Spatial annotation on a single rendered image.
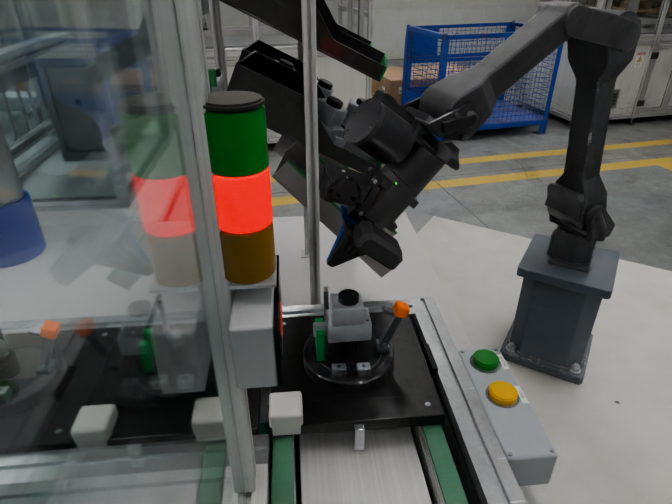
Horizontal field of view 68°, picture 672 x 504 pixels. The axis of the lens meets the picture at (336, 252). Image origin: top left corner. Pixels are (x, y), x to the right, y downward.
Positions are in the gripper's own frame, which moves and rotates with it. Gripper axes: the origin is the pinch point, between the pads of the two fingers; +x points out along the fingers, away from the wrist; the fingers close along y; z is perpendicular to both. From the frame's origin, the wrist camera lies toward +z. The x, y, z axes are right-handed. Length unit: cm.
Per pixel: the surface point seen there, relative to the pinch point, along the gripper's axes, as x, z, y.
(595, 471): 3.1, -47.5, 14.7
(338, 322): 9.4, -6.0, 2.2
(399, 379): 11.3, -18.7, 4.7
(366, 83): 9, -89, -409
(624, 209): -45, -250, -243
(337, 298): 7.6, -4.7, -0.5
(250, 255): -2.8, 15.3, 21.4
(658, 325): -16, -72, -17
